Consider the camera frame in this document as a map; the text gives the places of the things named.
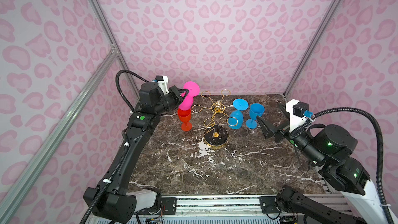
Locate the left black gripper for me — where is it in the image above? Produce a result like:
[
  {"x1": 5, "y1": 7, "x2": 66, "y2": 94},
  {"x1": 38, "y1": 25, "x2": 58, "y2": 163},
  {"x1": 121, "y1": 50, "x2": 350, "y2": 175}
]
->
[{"x1": 153, "y1": 86, "x2": 189, "y2": 116}]

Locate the pink plastic wine glass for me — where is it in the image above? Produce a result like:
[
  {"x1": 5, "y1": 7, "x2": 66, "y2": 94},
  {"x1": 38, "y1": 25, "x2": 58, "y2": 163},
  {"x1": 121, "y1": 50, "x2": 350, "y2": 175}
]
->
[{"x1": 179, "y1": 82, "x2": 200, "y2": 111}]

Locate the blue wine glass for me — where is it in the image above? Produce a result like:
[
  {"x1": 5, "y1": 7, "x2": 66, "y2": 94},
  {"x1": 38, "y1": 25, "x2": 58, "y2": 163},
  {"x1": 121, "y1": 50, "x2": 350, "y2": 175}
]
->
[
  {"x1": 228, "y1": 99, "x2": 249, "y2": 130},
  {"x1": 246, "y1": 103, "x2": 265, "y2": 129}
]

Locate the red plastic wine glass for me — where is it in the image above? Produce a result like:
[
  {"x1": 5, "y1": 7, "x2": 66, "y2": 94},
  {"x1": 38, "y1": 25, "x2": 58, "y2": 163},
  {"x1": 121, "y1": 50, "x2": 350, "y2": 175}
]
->
[{"x1": 177, "y1": 109, "x2": 192, "y2": 132}]

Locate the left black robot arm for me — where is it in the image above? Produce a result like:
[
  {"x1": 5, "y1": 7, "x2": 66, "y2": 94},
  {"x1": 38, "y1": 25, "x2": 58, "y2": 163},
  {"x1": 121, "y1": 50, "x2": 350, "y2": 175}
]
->
[{"x1": 81, "y1": 82, "x2": 189, "y2": 224}]

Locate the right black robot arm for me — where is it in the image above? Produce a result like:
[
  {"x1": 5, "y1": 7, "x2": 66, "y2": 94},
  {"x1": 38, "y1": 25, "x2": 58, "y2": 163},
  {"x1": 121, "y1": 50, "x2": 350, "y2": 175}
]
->
[{"x1": 257, "y1": 112, "x2": 398, "y2": 224}]

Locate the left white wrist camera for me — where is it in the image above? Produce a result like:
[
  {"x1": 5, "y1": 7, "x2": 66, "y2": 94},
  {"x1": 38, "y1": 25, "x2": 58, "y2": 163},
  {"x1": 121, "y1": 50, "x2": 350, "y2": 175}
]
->
[{"x1": 155, "y1": 75, "x2": 169, "y2": 95}]

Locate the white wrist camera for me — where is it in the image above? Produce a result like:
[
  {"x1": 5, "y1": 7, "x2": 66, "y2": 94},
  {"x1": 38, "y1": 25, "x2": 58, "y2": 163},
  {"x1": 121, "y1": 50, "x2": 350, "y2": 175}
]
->
[
  {"x1": 286, "y1": 100, "x2": 314, "y2": 133},
  {"x1": 155, "y1": 75, "x2": 169, "y2": 95}
]

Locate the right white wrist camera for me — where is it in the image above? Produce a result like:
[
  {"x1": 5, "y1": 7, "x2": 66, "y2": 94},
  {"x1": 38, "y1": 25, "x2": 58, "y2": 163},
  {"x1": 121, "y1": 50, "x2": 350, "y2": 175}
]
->
[{"x1": 286, "y1": 100, "x2": 314, "y2": 133}]

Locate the gold wire glass rack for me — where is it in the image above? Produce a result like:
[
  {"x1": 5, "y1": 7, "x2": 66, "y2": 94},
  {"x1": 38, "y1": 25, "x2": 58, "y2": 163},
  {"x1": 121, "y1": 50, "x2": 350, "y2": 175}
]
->
[{"x1": 191, "y1": 89, "x2": 238, "y2": 150}]

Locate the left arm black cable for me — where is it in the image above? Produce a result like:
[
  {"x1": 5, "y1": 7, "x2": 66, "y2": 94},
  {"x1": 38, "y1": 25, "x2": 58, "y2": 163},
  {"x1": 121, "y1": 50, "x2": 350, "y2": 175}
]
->
[{"x1": 115, "y1": 69, "x2": 148, "y2": 113}]

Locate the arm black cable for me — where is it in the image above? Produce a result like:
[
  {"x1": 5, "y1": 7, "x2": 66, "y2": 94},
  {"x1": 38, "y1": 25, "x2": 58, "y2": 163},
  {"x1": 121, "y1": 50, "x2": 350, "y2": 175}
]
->
[
  {"x1": 115, "y1": 69, "x2": 148, "y2": 113},
  {"x1": 298, "y1": 107, "x2": 395, "y2": 224}
]

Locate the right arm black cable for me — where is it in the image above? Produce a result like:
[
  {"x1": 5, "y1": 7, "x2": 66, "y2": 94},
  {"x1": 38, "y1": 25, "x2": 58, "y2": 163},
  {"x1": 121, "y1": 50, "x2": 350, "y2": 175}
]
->
[{"x1": 298, "y1": 107, "x2": 395, "y2": 224}]

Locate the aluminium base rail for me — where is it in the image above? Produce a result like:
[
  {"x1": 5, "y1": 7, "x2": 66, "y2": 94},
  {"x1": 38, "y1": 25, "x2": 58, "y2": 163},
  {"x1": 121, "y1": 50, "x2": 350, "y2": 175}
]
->
[{"x1": 83, "y1": 194, "x2": 357, "y2": 224}]

